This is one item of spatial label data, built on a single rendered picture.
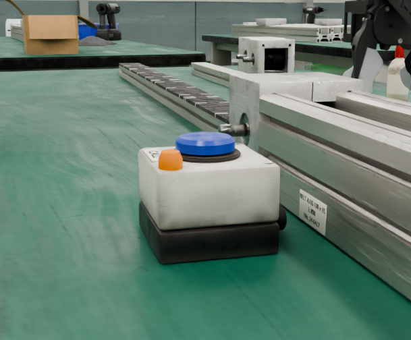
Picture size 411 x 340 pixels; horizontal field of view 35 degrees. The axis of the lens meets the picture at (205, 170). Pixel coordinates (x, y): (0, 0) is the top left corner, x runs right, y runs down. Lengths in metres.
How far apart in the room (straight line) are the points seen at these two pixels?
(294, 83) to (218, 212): 0.21
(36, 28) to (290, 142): 2.21
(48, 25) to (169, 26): 9.32
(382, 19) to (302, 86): 0.25
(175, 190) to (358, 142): 0.11
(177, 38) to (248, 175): 11.59
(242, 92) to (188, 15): 11.43
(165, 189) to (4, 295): 0.11
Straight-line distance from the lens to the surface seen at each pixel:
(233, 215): 0.42
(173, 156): 0.40
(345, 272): 0.41
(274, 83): 0.58
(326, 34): 3.79
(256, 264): 0.42
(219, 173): 0.41
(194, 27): 12.08
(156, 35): 11.89
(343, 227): 0.44
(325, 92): 0.60
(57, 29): 2.68
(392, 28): 0.83
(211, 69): 1.56
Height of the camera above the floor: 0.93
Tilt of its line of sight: 13 degrees down
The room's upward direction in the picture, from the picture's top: straight up
